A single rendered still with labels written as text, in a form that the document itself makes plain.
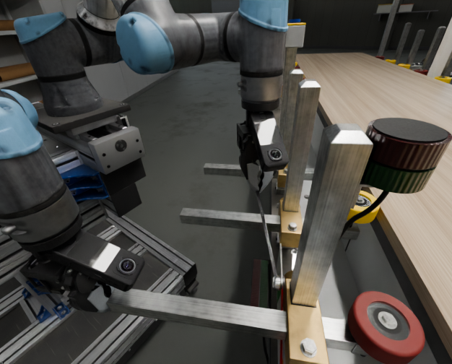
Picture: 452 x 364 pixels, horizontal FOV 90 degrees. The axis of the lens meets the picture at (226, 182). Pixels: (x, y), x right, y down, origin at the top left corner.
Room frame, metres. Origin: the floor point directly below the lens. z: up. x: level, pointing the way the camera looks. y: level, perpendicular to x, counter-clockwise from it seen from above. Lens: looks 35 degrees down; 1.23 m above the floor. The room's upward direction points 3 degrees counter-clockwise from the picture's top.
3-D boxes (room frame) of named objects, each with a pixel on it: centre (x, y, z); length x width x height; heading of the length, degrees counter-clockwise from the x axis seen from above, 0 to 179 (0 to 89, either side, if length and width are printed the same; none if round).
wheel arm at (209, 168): (0.66, -0.14, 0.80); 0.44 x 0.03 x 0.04; 79
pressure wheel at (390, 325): (0.13, -0.20, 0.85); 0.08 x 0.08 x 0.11
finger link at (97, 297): (0.20, 0.24, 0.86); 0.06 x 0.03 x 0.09; 79
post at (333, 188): (0.19, -0.11, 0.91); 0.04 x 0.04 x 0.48; 79
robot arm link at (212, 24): (0.49, 0.02, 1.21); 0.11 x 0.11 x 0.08; 49
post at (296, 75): (0.68, -0.21, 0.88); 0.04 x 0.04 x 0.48; 79
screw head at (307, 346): (0.12, -0.10, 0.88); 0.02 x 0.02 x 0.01
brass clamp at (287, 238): (0.42, -0.16, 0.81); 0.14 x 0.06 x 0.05; 169
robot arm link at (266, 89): (0.44, -0.07, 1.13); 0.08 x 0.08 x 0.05
